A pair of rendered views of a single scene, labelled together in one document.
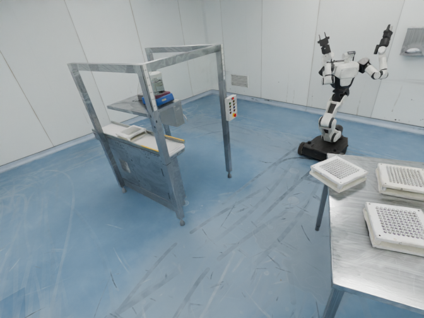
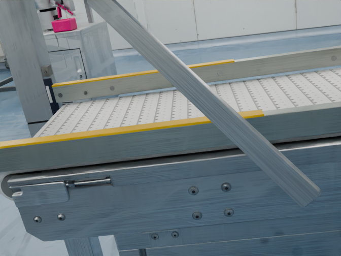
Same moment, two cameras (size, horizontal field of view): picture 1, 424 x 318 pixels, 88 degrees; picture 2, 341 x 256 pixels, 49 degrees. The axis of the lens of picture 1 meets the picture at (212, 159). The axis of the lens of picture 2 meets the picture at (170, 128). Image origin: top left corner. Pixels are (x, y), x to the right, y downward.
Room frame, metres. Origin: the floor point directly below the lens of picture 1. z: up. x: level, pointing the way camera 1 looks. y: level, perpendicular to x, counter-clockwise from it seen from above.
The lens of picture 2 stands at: (2.46, 0.20, 1.04)
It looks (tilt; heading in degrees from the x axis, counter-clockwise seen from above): 22 degrees down; 145
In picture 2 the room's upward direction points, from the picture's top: 9 degrees counter-clockwise
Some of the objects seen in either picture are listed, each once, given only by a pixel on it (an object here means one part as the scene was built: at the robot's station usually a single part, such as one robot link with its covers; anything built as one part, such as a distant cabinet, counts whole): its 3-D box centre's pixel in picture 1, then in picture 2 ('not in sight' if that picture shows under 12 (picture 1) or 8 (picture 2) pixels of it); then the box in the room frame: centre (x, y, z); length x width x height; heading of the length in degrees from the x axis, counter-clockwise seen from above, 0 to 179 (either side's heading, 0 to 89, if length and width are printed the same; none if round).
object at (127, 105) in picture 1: (143, 105); not in sight; (2.06, 0.57, 1.27); 0.62 x 0.38 x 0.04; 50
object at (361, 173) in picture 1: (338, 170); not in sight; (1.17, -0.84, 0.93); 0.25 x 0.24 x 0.02; 110
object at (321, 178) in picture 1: (337, 175); not in sight; (1.17, -0.84, 0.88); 0.24 x 0.24 x 0.02; 20
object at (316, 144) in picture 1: (329, 141); not in sight; (2.74, -1.72, 0.19); 0.64 x 0.52 x 0.33; 129
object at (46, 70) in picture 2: not in sight; (46, 70); (1.76, 0.43, 0.91); 0.02 x 0.01 x 0.02; 140
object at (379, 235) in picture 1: (399, 223); not in sight; (0.69, -0.87, 0.93); 0.25 x 0.24 x 0.02; 157
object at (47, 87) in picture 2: not in sight; (60, 127); (1.77, 0.42, 0.80); 0.02 x 0.01 x 0.20; 50
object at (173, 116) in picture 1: (171, 113); not in sight; (2.03, 0.33, 1.16); 0.22 x 0.11 x 0.20; 50
